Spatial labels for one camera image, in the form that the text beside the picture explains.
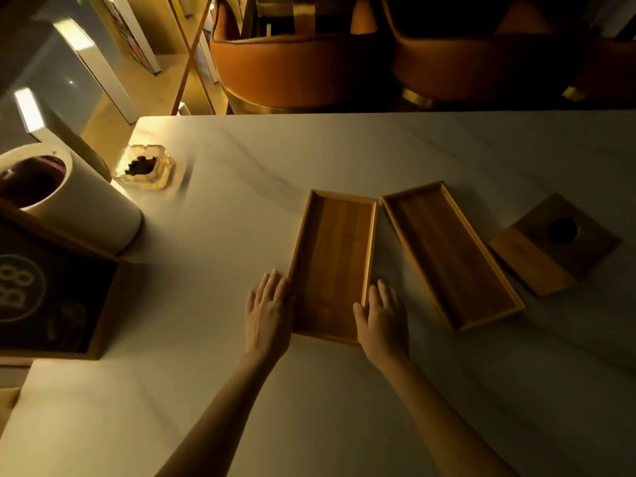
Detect wooden lid with round hole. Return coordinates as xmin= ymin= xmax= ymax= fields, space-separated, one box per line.
xmin=489 ymin=193 xmax=622 ymax=297

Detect leaning picture frame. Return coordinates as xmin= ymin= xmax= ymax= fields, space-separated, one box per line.
xmin=98 ymin=0 xmax=163 ymax=75

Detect white cylindrical bin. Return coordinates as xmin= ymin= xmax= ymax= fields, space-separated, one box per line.
xmin=0 ymin=142 xmax=144 ymax=255

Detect orange upholstered chair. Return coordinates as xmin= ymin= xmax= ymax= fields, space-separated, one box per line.
xmin=382 ymin=0 xmax=599 ymax=111
xmin=209 ymin=0 xmax=391 ymax=115

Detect white rectangular beam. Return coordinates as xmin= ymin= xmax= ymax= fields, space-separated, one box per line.
xmin=52 ymin=17 xmax=140 ymax=126
xmin=13 ymin=87 xmax=113 ymax=183

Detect rectangular bamboo tray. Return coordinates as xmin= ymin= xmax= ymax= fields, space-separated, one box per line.
xmin=288 ymin=188 xmax=379 ymax=346
xmin=381 ymin=181 xmax=527 ymax=335

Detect dark board with wooden frame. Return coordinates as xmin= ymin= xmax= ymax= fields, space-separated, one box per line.
xmin=0 ymin=198 xmax=128 ymax=361

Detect person's right forearm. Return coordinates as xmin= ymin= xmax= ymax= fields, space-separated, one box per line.
xmin=374 ymin=356 xmax=520 ymax=477

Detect person's left forearm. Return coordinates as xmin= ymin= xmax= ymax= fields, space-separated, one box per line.
xmin=155 ymin=353 xmax=282 ymax=477

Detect glass ashtray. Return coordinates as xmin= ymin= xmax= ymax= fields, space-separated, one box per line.
xmin=113 ymin=144 xmax=174 ymax=190

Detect person's left hand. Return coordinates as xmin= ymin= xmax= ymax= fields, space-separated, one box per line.
xmin=244 ymin=269 xmax=296 ymax=363

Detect wooden easel legs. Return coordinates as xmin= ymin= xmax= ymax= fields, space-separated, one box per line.
xmin=171 ymin=0 xmax=218 ymax=116

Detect person's right hand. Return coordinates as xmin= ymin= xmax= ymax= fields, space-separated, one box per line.
xmin=353 ymin=279 xmax=410 ymax=369

